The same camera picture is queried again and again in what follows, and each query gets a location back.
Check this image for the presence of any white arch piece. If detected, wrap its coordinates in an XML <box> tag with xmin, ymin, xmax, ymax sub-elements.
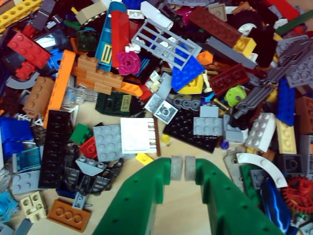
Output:
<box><xmin>235</xmin><ymin>152</ymin><xmax>289</xmax><ymax>189</ymax></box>

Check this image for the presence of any tan slope brick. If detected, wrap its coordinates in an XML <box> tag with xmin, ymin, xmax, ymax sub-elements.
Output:
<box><xmin>75</xmin><ymin>0</ymin><xmax>109</xmax><ymax>25</ymax></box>

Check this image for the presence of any grey long technic piece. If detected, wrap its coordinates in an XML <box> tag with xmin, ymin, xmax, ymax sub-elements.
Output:
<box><xmin>233</xmin><ymin>60</ymin><xmax>287</xmax><ymax>120</ymax></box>

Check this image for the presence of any yellow square brick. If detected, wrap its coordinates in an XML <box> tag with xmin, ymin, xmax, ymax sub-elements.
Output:
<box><xmin>233</xmin><ymin>36</ymin><xmax>258</xmax><ymax>59</ymax></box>

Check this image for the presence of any white square tile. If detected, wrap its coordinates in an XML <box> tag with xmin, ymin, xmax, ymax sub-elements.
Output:
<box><xmin>119</xmin><ymin>117</ymin><xmax>157</xmax><ymax>155</ymax></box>

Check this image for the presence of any tan double stud piece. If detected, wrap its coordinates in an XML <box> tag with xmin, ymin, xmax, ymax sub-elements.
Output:
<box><xmin>19</xmin><ymin>190</ymin><xmax>47</xmax><ymax>224</ymax></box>

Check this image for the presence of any red slope piece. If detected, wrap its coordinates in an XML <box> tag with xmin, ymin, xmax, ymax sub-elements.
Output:
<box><xmin>111</xmin><ymin>10</ymin><xmax>131</xmax><ymax>69</ymax></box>

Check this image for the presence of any red gear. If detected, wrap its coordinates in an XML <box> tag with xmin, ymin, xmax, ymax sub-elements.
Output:
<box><xmin>283</xmin><ymin>175</ymin><xmax>313</xmax><ymax>214</ymax></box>

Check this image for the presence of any grey two-by-two plate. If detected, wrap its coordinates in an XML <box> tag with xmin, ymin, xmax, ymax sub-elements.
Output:
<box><xmin>11</xmin><ymin>169</ymin><xmax>42</xmax><ymax>196</ymax></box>

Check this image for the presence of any dark grey square plate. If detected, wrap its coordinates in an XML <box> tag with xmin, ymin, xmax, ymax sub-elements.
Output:
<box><xmin>277</xmin><ymin>153</ymin><xmax>309</xmax><ymax>177</ymax></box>

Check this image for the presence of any long green plate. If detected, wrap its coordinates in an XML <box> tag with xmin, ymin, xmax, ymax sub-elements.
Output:
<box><xmin>275</xmin><ymin>9</ymin><xmax>313</xmax><ymax>35</ymax></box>

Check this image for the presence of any blue wedge plate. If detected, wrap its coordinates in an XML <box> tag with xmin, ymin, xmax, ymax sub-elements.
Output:
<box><xmin>170</xmin><ymin>55</ymin><xmax>205</xmax><ymax>94</ymax></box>

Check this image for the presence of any grey two-by-three plate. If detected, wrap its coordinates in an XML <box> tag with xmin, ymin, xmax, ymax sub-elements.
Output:
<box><xmin>192</xmin><ymin>116</ymin><xmax>224</xmax><ymax>137</ymax></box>

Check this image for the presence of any shiny blue curved piece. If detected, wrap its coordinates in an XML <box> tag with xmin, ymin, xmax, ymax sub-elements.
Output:
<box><xmin>0</xmin><ymin>117</ymin><xmax>34</xmax><ymax>160</ymax></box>

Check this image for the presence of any small green brick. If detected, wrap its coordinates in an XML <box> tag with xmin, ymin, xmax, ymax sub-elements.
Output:
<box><xmin>70</xmin><ymin>123</ymin><xmax>93</xmax><ymax>144</ymax></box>

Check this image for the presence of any blue black wave piece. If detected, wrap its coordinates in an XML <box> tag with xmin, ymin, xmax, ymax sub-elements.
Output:
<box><xmin>260</xmin><ymin>178</ymin><xmax>292</xmax><ymax>234</ymax></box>

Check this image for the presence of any nougat brown brick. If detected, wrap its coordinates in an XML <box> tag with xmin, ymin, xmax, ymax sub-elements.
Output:
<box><xmin>22</xmin><ymin>76</ymin><xmax>56</xmax><ymax>118</ymax></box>

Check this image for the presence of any light grey square plate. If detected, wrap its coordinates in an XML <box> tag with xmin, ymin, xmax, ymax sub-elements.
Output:
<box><xmin>92</xmin><ymin>124</ymin><xmax>123</xmax><ymax>163</ymax></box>

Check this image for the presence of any light grey small brick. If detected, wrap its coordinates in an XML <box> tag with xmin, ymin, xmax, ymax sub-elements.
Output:
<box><xmin>223</xmin><ymin>113</ymin><xmax>249</xmax><ymax>144</ymax></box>

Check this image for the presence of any small yellow plate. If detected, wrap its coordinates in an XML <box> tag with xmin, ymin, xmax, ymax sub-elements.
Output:
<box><xmin>135</xmin><ymin>152</ymin><xmax>154</xmax><ymax>165</ymax></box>

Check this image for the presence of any dark green brick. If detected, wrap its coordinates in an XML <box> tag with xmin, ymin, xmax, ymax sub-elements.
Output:
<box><xmin>94</xmin><ymin>91</ymin><xmax>133</xmax><ymax>116</ymax></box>

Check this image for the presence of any long black plate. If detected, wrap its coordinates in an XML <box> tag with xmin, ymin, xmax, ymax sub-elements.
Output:
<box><xmin>38</xmin><ymin>109</ymin><xmax>72</xmax><ymax>189</ymax></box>

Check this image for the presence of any yellow technic beam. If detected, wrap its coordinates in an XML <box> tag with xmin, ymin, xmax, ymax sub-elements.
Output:
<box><xmin>0</xmin><ymin>0</ymin><xmax>43</xmax><ymax>33</ymax></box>

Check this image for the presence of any pink flower piece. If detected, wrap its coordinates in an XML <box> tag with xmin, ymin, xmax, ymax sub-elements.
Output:
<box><xmin>116</xmin><ymin>50</ymin><xmax>142</xmax><ymax>76</ymax></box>

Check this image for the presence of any long reddish-brown brick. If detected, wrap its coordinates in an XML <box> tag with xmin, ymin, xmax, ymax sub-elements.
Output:
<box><xmin>187</xmin><ymin>6</ymin><xmax>242</xmax><ymax>47</ymax></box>

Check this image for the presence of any long orange plate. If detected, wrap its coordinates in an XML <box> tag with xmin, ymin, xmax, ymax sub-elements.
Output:
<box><xmin>43</xmin><ymin>49</ymin><xmax>77</xmax><ymax>128</ymax></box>

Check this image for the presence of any lime round piece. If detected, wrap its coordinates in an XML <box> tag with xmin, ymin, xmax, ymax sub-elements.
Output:
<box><xmin>224</xmin><ymin>85</ymin><xmax>246</xmax><ymax>108</ymax></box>

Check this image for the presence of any dark red two-by-four brick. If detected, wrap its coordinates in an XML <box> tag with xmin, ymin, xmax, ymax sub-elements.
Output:
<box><xmin>208</xmin><ymin>63</ymin><xmax>250</xmax><ymax>98</ymax></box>

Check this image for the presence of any teal curved piece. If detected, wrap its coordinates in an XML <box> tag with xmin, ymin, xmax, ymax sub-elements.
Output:
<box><xmin>94</xmin><ymin>1</ymin><xmax>128</xmax><ymax>72</ymax></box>

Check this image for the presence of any blue narrow plate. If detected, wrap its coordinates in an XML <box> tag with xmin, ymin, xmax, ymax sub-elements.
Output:
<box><xmin>277</xmin><ymin>77</ymin><xmax>297</xmax><ymax>127</ymax></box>

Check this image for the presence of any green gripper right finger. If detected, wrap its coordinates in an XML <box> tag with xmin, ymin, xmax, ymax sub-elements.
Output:
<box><xmin>184</xmin><ymin>155</ymin><xmax>285</xmax><ymax>235</ymax></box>

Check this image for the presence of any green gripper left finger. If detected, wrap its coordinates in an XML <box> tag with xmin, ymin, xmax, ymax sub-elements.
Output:
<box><xmin>91</xmin><ymin>155</ymin><xmax>184</xmax><ymax>235</ymax></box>

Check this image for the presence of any dark grey long plate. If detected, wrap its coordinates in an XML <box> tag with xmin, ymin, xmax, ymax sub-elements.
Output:
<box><xmin>206</xmin><ymin>36</ymin><xmax>258</xmax><ymax>70</ymax></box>

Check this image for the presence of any black grey mech piece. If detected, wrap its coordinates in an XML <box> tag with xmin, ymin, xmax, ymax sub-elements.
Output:
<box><xmin>55</xmin><ymin>146</ymin><xmax>123</xmax><ymax>197</ymax></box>

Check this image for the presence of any tan narrow plate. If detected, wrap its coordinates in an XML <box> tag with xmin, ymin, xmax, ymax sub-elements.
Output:
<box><xmin>275</xmin><ymin>119</ymin><xmax>298</xmax><ymax>155</ymax></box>

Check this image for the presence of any grey lattice window piece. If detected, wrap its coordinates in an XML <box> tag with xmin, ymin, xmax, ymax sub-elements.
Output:
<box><xmin>131</xmin><ymin>19</ymin><xmax>202</xmax><ymax>70</ymax></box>

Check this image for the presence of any white brick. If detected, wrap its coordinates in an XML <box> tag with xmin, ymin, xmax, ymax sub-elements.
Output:
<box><xmin>245</xmin><ymin>112</ymin><xmax>277</xmax><ymax>153</ymax></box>

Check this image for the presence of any large black studded plate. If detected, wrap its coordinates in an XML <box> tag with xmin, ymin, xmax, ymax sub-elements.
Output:
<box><xmin>162</xmin><ymin>109</ymin><xmax>224</xmax><ymax>154</ymax></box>

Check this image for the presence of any orange brick-pattern piece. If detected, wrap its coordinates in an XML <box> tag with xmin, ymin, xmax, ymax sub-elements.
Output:
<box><xmin>71</xmin><ymin>53</ymin><xmax>125</xmax><ymax>95</ymax></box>

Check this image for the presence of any orange-brown plate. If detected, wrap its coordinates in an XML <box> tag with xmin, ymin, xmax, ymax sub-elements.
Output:
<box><xmin>46</xmin><ymin>199</ymin><xmax>93</xmax><ymax>233</ymax></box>

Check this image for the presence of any white curved slope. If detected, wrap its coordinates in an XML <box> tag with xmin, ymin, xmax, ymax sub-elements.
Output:
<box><xmin>140</xmin><ymin>0</ymin><xmax>175</xmax><ymax>30</ymax></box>

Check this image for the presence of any small red plate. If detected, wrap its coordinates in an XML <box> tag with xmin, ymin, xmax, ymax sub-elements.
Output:
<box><xmin>79</xmin><ymin>136</ymin><xmax>99</xmax><ymax>159</ymax></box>

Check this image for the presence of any transparent light blue panel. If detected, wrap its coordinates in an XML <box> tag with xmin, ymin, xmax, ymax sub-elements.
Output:
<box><xmin>11</xmin><ymin>146</ymin><xmax>44</xmax><ymax>172</ymax></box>

